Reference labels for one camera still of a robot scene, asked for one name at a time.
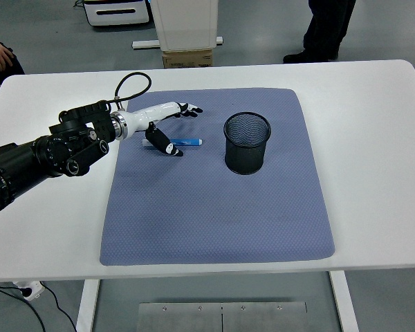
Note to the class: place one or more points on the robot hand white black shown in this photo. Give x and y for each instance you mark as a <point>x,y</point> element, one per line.
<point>141,115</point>

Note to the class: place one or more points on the blue marker pen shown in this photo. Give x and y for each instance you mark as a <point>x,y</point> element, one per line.
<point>190,141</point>

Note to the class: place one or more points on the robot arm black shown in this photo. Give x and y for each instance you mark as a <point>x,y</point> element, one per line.
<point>55,152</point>

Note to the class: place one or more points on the black mesh pen holder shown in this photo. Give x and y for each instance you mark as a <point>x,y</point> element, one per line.
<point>245,159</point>

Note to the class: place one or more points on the white base bar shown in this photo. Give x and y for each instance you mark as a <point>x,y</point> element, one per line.
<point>145,44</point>

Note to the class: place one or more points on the cardboard box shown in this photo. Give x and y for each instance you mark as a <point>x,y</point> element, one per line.
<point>186,59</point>

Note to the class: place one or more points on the white device with black slot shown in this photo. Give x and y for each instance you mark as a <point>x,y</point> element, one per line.
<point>117,14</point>

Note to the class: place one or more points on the blue-grey textured mat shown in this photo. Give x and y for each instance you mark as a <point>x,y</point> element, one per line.
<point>193,207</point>

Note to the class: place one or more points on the person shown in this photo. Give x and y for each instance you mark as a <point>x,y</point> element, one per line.
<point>17,67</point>
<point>325,31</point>

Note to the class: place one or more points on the white table leg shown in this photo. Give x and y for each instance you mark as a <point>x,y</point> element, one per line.
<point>344,304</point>
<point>87,307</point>

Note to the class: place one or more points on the white power strip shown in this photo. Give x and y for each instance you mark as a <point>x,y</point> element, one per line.
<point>31,288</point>

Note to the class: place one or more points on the grey metal plate with screws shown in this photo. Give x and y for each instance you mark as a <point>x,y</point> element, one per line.
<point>193,318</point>

